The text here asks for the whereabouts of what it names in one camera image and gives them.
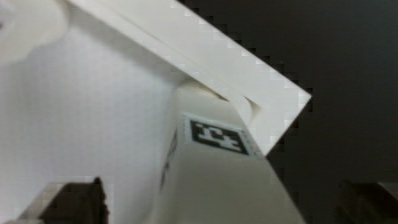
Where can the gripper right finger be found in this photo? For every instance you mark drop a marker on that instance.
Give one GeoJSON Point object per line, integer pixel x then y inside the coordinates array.
{"type": "Point", "coordinates": [366, 203]}

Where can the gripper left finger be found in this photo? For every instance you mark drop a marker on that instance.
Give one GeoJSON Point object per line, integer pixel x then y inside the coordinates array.
{"type": "Point", "coordinates": [67, 204]}

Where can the white desk tabletop tray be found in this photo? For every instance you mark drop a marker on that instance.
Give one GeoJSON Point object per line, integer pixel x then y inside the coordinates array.
{"type": "Point", "coordinates": [95, 57]}

